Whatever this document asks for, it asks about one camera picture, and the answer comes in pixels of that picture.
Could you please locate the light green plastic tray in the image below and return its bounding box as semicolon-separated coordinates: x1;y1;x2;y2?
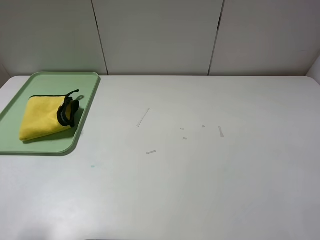
0;72;100;156

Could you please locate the clear tape strip on table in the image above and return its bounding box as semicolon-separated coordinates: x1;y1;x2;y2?
218;126;224;138

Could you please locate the yellow towel with black trim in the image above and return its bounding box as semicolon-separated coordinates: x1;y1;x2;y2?
19;89;80;142

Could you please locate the short clear tape strip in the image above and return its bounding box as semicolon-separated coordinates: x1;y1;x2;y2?
146;150;157;155

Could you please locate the long clear tape strip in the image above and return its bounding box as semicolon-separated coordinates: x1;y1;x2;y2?
136;108;150;128

